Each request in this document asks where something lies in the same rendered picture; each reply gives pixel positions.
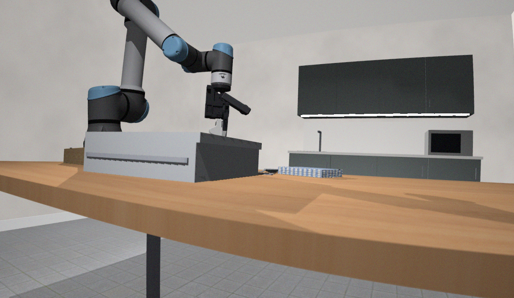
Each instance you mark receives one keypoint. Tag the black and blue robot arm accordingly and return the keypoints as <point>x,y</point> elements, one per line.
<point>108,106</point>

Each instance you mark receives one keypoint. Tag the blue and white checkered towel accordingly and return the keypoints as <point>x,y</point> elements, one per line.
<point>310,172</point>

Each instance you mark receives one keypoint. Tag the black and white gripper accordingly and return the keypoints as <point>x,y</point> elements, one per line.
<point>217,108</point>

